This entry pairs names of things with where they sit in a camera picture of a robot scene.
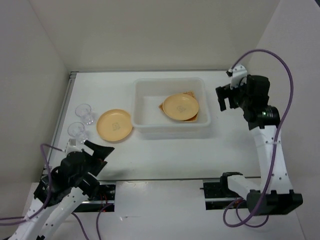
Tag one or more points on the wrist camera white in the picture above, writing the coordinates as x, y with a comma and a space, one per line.
72, 146
236, 74

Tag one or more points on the clear plastic cup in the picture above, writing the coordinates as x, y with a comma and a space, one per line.
84, 112
77, 131

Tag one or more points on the clear plastic cup rear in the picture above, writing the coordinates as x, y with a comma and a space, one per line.
84, 112

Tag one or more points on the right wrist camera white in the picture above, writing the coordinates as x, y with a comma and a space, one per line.
236, 74

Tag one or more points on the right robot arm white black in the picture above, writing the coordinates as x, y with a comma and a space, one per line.
275, 194

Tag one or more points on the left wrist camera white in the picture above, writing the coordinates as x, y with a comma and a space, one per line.
72, 146

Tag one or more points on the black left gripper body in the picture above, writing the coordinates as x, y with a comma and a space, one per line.
91, 164

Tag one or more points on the translucent white plastic bin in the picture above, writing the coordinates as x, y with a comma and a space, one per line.
170, 108

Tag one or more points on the beige plate with bear print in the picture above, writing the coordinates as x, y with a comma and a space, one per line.
181, 107

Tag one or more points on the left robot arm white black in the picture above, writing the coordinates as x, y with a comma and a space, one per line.
62, 190

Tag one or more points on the woven bamboo fan-shaped tray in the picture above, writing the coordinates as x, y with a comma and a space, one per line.
192, 95

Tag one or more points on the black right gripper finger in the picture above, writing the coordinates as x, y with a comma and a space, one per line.
222, 102
225, 92

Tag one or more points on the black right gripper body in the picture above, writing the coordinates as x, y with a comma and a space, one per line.
240, 97

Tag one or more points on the clear plastic cup front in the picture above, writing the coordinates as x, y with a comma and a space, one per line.
77, 131

